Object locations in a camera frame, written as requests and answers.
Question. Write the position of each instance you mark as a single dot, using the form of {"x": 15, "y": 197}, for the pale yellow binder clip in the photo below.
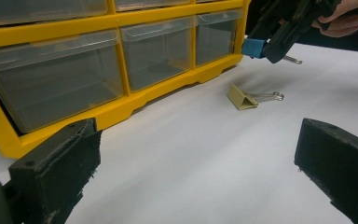
{"x": 240, "y": 99}

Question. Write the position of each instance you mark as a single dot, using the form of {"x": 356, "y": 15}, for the blue binder clip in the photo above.
{"x": 253, "y": 48}

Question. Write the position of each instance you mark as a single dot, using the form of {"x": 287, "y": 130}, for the grid of clear drawers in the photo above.
{"x": 155, "y": 53}

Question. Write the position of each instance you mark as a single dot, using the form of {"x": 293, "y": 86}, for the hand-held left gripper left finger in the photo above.
{"x": 56, "y": 168}

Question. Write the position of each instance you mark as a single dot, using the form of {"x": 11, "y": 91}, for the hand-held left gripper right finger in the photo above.
{"x": 341, "y": 165}

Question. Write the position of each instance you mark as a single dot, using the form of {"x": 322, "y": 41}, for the yellow black drawer organizer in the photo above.
{"x": 155, "y": 91}

